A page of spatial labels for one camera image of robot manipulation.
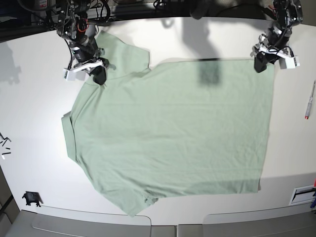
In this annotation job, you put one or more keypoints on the black gripper body white bracket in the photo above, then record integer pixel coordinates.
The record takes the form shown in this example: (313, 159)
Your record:
(87, 57)

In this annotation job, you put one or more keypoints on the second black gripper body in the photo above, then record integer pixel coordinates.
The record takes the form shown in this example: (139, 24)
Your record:
(274, 44)

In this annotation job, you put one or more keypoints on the light green T-shirt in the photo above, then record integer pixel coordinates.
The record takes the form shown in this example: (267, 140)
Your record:
(180, 129)

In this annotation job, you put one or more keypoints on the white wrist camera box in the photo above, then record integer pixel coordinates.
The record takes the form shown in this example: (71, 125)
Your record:
(289, 62)
(69, 75)

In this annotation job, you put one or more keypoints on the robot arm with red cable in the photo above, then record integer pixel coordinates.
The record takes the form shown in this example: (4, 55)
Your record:
(72, 25)

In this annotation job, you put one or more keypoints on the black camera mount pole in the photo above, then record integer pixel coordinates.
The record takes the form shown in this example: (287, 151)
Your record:
(199, 8)

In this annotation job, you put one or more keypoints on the black clamp bracket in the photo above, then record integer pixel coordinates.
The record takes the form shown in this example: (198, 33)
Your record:
(32, 197)

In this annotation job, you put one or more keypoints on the red blue tool handles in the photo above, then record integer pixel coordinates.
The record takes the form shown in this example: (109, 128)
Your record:
(313, 205)

